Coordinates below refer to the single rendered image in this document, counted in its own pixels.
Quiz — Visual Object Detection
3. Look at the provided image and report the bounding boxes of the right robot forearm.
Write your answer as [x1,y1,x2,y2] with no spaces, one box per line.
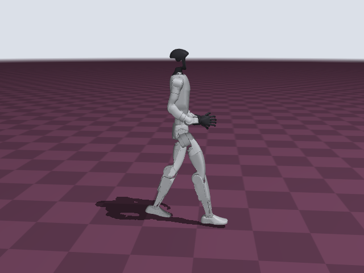
[169,105,199,126]

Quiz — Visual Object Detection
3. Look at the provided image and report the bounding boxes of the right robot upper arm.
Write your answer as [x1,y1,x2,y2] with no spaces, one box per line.
[167,77,184,113]

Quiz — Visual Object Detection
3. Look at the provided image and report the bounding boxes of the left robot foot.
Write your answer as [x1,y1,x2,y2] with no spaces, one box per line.
[145,205,171,217]

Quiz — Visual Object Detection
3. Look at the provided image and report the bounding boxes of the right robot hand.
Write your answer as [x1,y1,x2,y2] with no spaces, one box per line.
[192,112,217,127]

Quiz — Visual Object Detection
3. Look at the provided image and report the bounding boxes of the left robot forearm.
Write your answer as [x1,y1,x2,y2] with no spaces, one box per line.
[186,111,197,118]

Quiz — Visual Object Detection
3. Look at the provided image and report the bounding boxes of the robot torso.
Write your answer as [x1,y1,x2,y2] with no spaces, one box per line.
[169,72,191,139]

